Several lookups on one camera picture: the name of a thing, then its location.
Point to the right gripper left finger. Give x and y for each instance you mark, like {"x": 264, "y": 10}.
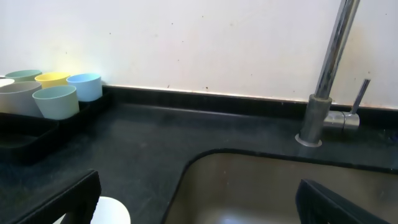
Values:
{"x": 74, "y": 199}

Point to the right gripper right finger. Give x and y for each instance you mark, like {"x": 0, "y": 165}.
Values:
{"x": 323, "y": 207}

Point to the white cup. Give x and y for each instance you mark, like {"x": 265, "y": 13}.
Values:
{"x": 4, "y": 82}
{"x": 110, "y": 213}

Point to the steel sink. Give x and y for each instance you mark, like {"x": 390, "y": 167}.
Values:
{"x": 248, "y": 186}

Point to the black tray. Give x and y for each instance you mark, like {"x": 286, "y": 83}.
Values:
{"x": 28, "y": 137}

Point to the light green cup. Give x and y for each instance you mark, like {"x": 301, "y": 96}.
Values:
{"x": 57, "y": 102}

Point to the blue cup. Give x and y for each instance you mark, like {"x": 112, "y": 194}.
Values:
{"x": 87, "y": 87}

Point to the steel tap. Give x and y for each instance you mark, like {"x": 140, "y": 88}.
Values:
{"x": 326, "y": 93}

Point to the grey cup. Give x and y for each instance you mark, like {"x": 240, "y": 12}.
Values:
{"x": 17, "y": 99}

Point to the yellow cup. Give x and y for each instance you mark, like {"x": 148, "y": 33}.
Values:
{"x": 51, "y": 80}

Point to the dark green cup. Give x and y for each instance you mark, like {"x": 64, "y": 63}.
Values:
{"x": 23, "y": 75}

